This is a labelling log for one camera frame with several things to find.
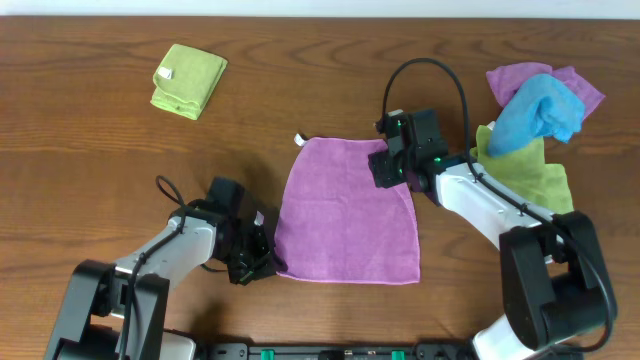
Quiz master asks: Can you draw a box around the purple cloth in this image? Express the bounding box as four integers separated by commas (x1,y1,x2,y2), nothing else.
486,62,605,117
275,137,421,285

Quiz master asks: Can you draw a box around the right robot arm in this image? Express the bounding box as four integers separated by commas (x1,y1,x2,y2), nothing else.
369,149,617,359

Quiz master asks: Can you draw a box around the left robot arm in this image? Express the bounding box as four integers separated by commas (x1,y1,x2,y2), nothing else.
45,209,285,360

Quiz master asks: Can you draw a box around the crumpled green cloth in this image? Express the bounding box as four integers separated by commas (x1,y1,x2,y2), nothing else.
471,125,574,214

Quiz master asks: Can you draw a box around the purple cloth under blue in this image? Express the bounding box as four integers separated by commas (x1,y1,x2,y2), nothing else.
486,62,605,117

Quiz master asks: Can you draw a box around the folded green cloth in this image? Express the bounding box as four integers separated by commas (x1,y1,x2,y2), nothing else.
151,44,228,120

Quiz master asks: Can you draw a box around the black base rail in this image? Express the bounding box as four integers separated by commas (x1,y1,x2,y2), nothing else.
197,341,585,360

